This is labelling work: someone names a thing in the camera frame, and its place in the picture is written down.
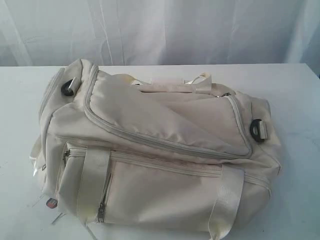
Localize cream duffel bag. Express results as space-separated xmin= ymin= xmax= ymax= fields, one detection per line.
xmin=30 ymin=59 xmax=281 ymax=240

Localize white backdrop curtain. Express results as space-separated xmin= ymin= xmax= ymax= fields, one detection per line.
xmin=0 ymin=0 xmax=320 ymax=71

